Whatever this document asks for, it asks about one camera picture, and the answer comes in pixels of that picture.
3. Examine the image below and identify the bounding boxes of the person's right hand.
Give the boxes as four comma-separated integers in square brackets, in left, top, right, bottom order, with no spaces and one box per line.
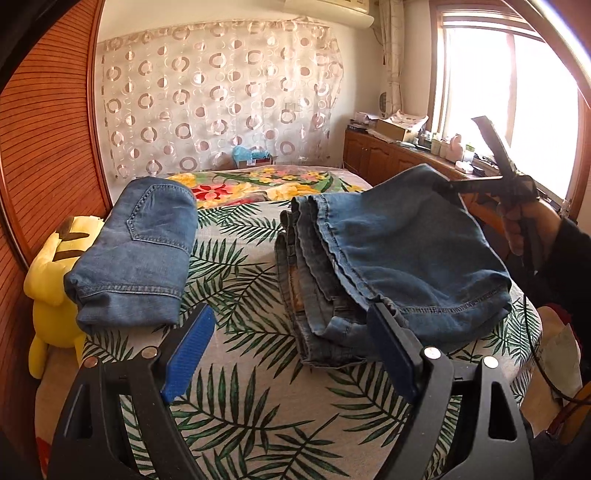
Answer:
[503,200,563,257]

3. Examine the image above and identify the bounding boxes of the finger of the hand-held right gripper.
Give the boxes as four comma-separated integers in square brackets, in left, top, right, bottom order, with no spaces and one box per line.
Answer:
[471,115,515,178]
[433,176,509,193]

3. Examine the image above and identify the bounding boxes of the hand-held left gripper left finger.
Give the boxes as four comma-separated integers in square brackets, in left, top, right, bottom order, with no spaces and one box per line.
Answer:
[48,303,217,480]

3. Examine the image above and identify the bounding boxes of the patterned window curtain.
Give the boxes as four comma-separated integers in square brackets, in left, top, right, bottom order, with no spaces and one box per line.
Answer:
[378,0,408,117]

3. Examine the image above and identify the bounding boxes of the pale plastic bag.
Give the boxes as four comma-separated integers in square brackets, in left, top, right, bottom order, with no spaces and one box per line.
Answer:
[537,306,583,403]

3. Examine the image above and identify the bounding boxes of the leaf print bed sheet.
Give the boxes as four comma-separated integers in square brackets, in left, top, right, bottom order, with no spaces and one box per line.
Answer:
[82,198,544,480]

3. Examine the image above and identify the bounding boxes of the pink patterned cloth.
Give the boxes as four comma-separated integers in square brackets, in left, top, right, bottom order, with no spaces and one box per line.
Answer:
[389,109,430,126]

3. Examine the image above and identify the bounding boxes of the light blue denim pants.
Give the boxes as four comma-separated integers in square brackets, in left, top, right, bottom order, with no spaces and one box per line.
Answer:
[63,176,201,336]

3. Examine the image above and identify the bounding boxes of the floral blanket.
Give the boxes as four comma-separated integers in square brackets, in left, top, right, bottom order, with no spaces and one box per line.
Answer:
[33,166,376,467]

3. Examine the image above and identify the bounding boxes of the wooden frame window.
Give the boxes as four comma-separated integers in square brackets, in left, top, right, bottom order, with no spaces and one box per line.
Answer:
[428,0,591,214]

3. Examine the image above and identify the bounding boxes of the black cable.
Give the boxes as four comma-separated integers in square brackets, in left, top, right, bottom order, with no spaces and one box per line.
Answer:
[519,256,580,408]

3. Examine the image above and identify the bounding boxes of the wooden wardrobe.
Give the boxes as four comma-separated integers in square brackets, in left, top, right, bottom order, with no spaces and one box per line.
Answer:
[0,0,114,416]

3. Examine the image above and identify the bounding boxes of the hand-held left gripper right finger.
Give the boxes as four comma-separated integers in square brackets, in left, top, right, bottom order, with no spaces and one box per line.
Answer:
[366,302,536,480]

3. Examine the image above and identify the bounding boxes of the blue plastic bag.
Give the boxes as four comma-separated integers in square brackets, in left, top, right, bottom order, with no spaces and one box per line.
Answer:
[232,146,274,161]

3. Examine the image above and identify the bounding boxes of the sheer circle pattern curtain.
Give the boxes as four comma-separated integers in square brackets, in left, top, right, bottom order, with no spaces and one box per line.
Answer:
[94,20,348,179]

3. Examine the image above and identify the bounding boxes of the wooden cabinet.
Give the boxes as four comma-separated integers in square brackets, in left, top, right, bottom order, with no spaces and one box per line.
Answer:
[344,126,509,219]

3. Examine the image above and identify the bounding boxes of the white air conditioner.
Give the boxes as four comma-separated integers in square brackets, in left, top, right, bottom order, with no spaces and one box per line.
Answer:
[295,0,375,27]

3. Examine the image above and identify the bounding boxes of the person's right forearm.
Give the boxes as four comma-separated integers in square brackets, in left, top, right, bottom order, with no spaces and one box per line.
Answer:
[538,216,591,319]

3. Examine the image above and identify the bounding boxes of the yellow plush toy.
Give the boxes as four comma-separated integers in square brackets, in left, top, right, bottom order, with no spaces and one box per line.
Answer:
[24,215,105,380]

